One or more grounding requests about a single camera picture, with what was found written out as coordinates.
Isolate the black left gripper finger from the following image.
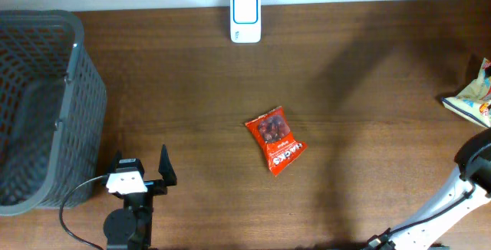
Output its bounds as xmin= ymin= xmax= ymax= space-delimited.
xmin=109 ymin=150 xmax=122 ymax=173
xmin=158 ymin=144 xmax=177 ymax=186

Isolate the red Hacks candy bag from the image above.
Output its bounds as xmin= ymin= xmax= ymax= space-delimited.
xmin=245 ymin=106 xmax=308 ymax=176

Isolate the beige snack chip bag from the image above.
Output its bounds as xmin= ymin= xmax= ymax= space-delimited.
xmin=442 ymin=58 xmax=490 ymax=128

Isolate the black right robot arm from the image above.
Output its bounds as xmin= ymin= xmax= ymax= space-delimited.
xmin=365 ymin=129 xmax=490 ymax=250

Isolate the white barcode scanner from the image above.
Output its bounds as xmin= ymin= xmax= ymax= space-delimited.
xmin=229 ymin=0 xmax=262 ymax=44

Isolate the grey plastic mesh basket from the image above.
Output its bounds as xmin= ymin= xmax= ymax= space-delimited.
xmin=1 ymin=10 xmax=107 ymax=216

